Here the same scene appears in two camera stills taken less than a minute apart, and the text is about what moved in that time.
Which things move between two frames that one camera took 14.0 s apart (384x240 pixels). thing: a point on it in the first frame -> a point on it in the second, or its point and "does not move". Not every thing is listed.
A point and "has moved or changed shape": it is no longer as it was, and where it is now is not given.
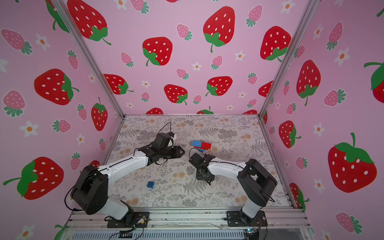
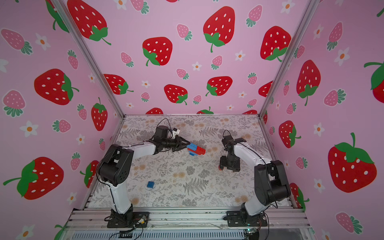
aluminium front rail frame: x=189 y=223 does not move
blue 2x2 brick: x=150 y=184 does not move
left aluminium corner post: x=61 y=7 does not move
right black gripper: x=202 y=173 -> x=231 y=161
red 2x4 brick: x=205 y=146 has moved or changed shape
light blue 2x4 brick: x=196 y=143 has moved or changed shape
